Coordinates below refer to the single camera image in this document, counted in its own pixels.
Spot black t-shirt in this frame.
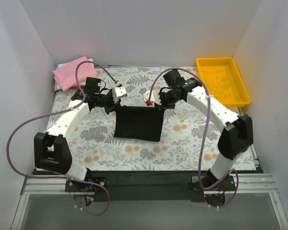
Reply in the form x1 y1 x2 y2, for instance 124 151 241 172
114 106 165 142

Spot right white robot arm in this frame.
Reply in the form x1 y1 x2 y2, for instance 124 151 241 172
144 68 253 190

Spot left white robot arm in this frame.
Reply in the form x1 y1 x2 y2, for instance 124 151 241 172
34 78 127 192

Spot floral patterned table mat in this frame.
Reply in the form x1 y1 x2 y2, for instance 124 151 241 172
36 66 257 172

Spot orange folded t-shirt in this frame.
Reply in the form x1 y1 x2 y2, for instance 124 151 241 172
69 86 79 90

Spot pink folded t-shirt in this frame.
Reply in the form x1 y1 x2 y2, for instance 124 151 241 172
53 56 98 91

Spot teal folded t-shirt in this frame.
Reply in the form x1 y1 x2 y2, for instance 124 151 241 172
53 65 60 91

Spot yellow plastic tray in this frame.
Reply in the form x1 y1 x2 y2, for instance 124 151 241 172
196 57 252 108

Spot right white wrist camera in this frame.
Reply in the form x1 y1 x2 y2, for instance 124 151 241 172
143 90 161 106

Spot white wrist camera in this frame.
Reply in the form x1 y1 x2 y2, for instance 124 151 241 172
112 86 127 103
143 90 161 106

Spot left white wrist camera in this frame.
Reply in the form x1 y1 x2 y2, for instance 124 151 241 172
112 86 127 103

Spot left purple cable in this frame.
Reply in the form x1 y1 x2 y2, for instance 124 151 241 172
6 61 122 216

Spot purple cable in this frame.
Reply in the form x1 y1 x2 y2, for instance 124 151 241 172
145 68 239 209
6 61 122 216

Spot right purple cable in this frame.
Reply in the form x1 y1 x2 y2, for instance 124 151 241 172
145 68 239 209

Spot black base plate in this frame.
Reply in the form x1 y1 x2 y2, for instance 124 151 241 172
64 170 240 202

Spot aluminium frame rail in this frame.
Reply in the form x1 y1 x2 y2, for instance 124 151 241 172
22 171 277 195

